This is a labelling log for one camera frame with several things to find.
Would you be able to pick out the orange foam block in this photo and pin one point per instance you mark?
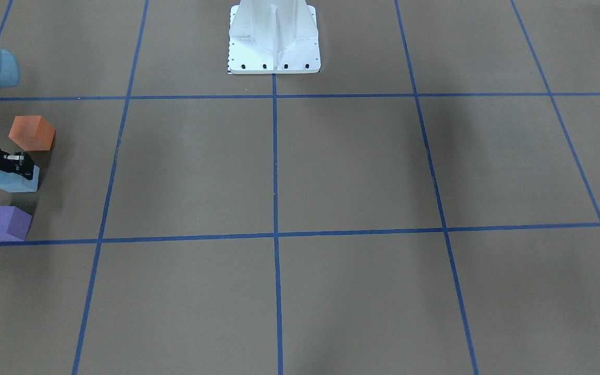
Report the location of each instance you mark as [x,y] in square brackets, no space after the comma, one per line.
[32,133]

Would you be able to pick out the brown paper table cover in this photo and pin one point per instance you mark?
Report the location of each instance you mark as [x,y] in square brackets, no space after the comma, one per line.
[439,192]

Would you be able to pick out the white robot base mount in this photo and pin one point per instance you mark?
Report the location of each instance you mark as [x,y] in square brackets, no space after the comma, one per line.
[273,37]

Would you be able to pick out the purple foam block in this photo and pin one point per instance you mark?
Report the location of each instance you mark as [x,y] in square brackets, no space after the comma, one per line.
[14,224]

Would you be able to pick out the blue tape strip lengthwise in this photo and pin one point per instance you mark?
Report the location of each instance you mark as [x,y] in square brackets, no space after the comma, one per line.
[276,244]

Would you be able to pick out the light blue foam block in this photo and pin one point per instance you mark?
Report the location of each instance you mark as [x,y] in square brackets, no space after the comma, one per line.
[14,183]

